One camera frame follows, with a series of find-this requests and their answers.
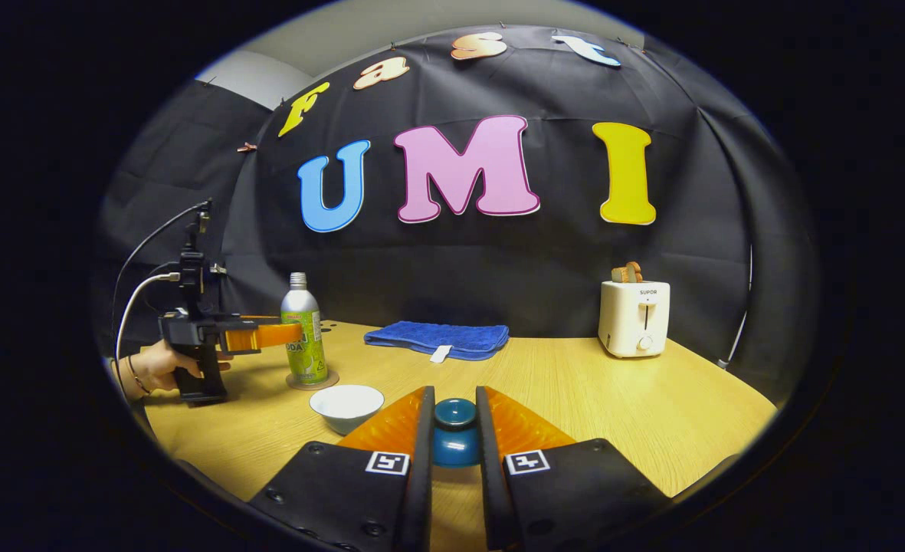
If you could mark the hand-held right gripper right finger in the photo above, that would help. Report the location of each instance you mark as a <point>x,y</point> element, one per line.
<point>489,475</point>

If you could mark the round brown coaster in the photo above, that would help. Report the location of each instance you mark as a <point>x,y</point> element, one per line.
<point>333,380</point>

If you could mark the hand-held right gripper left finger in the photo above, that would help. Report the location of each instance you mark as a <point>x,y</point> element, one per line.
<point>420,475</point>

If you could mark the white teacup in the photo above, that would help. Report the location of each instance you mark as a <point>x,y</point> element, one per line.
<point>346,406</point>

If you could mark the green label water bottle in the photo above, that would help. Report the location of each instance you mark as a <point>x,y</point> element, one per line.
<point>304,307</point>

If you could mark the folded blue towel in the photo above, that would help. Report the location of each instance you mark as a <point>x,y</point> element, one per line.
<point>441,336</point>

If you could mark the toast slice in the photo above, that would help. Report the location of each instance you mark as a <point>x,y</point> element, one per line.
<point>627,272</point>

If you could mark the black backdrop cloth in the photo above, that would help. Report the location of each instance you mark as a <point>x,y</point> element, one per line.
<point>498,268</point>

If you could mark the teal teacup lid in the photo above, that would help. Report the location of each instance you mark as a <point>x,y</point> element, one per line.
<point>456,446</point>

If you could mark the white toaster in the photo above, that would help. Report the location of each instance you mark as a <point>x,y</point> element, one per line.
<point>634,318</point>

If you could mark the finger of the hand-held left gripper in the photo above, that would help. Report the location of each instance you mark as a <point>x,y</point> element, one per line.
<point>268,336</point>

